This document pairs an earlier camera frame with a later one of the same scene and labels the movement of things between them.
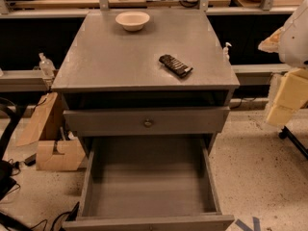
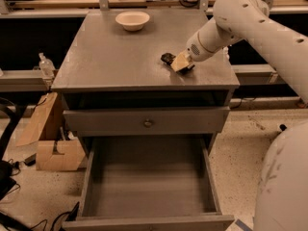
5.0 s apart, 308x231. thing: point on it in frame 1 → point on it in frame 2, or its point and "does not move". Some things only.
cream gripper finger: x=294 y=89 → x=203 y=44
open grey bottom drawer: x=149 y=183 does not move
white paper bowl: x=132 y=20 does not move
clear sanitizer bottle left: x=47 y=66 does not move
